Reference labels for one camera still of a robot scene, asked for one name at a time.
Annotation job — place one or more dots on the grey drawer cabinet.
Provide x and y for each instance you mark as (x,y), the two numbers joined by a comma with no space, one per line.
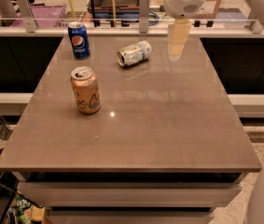
(129,203)

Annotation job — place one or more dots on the green snack bag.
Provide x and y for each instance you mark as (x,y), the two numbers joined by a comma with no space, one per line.
(21,211)

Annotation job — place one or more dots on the middle metal railing post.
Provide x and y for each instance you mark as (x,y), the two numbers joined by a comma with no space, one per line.
(143,16)

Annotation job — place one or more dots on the left metal railing post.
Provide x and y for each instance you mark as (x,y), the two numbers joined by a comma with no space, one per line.
(27,15)

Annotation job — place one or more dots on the green silver 7up can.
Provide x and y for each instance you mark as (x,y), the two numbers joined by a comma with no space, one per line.
(134,53)

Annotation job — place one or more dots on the orange lacroix can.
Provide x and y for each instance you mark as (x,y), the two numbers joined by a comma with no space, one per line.
(85,88)

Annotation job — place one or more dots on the purple plastic crate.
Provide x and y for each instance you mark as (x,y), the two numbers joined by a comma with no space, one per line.
(44,16)

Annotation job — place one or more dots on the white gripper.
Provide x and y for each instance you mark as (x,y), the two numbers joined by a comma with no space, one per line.
(181,6)

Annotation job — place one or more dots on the blue pepsi can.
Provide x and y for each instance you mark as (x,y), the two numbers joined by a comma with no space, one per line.
(79,39)

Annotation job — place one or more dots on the cardboard box with label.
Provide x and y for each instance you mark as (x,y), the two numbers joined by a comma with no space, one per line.
(208,10)

